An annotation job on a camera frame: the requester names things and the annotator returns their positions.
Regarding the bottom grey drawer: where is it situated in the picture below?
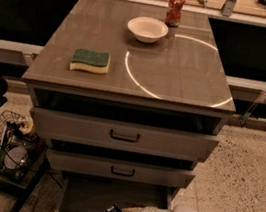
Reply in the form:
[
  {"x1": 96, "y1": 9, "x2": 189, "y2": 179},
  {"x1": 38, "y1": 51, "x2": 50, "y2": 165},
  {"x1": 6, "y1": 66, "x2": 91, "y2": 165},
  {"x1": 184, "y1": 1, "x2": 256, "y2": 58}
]
[{"x1": 56, "y1": 173, "x2": 168, "y2": 212}]

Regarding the grey drawer cabinet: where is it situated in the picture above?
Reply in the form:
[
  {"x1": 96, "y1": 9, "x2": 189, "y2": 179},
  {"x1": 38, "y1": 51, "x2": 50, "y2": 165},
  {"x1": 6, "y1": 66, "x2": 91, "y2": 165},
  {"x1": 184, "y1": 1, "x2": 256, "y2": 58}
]
[{"x1": 23, "y1": 0, "x2": 235, "y2": 208}]

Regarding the crushed red soda can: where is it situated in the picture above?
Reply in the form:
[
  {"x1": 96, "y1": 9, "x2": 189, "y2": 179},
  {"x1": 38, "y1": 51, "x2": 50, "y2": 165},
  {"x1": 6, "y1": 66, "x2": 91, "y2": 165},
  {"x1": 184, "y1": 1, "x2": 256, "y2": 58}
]
[{"x1": 165, "y1": 0, "x2": 185, "y2": 27}]

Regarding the green yellow sponge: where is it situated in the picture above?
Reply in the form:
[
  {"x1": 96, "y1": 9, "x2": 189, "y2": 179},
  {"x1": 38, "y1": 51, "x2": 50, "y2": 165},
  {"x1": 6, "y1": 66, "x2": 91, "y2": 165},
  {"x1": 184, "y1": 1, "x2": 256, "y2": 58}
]
[{"x1": 69, "y1": 48, "x2": 111, "y2": 74}]

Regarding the blue rxbar blueberry bar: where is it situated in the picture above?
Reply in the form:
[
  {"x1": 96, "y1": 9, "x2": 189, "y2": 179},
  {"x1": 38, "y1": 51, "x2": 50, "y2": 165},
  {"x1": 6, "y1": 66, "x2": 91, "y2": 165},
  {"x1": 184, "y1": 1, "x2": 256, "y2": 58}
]
[{"x1": 105, "y1": 204, "x2": 123, "y2": 212}]

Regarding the white round item in basket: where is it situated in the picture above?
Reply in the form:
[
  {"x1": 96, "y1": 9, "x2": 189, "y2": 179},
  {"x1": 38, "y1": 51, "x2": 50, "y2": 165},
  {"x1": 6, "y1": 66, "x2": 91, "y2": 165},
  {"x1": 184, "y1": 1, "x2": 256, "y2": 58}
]
[{"x1": 4, "y1": 146, "x2": 28, "y2": 169}]

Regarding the black wire basket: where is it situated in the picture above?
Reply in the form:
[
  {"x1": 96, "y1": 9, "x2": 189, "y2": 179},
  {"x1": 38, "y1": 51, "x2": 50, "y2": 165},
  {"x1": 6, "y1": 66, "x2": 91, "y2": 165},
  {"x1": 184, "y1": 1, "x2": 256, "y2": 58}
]
[{"x1": 0, "y1": 110, "x2": 48, "y2": 212}]

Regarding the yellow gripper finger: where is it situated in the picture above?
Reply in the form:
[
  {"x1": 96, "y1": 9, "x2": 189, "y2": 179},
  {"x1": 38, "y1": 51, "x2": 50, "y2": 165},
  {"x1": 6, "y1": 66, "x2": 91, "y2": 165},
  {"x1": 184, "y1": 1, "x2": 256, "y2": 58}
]
[{"x1": 122, "y1": 207, "x2": 142, "y2": 212}]

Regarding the top grey drawer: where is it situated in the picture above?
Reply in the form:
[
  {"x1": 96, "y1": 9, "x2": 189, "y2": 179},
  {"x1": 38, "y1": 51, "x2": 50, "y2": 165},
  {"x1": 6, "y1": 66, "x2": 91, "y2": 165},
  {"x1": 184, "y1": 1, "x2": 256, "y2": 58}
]
[{"x1": 31, "y1": 107, "x2": 219, "y2": 161}]

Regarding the white bowl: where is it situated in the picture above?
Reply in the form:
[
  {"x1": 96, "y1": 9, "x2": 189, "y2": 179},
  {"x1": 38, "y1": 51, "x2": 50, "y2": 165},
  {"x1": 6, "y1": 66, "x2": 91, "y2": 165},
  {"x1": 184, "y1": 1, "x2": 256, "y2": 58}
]
[{"x1": 127, "y1": 16, "x2": 168, "y2": 44}]

